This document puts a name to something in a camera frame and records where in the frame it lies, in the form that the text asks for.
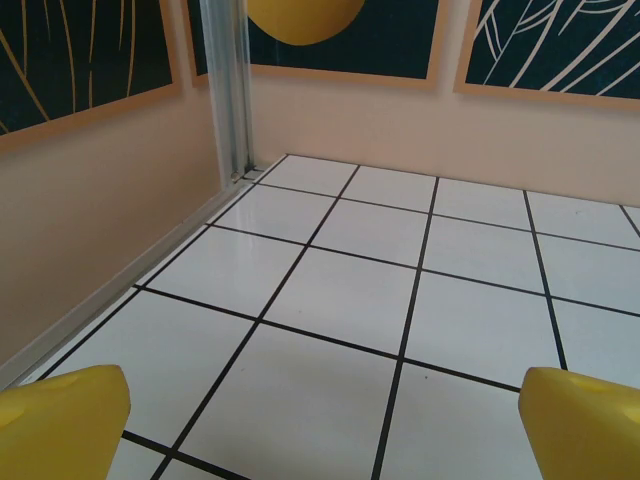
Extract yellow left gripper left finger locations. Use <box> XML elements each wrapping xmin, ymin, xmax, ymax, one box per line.
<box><xmin>0</xmin><ymin>364</ymin><xmax>133</xmax><ymax>480</ymax></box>

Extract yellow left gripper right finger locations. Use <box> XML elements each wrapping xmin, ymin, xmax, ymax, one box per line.
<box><xmin>518</xmin><ymin>366</ymin><xmax>640</xmax><ymax>480</ymax></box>

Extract aluminium side rail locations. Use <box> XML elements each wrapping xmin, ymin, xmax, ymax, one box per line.
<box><xmin>0</xmin><ymin>167</ymin><xmax>264</xmax><ymax>392</ymax></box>

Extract aluminium corner post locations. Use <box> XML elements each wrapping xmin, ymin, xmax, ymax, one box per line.
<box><xmin>198</xmin><ymin>0</ymin><xmax>260</xmax><ymax>187</ymax></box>

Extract wall panel pink circle gold grass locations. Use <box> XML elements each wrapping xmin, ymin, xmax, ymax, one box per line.
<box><xmin>0</xmin><ymin>0</ymin><xmax>182</xmax><ymax>155</ymax></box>

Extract wall panel orange circle leaves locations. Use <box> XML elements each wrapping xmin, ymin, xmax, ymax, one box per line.
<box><xmin>453</xmin><ymin>0</ymin><xmax>640</xmax><ymax>113</ymax></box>

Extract wall panel gold oval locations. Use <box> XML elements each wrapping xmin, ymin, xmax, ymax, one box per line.
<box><xmin>187</xmin><ymin>0</ymin><xmax>441</xmax><ymax>92</ymax></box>

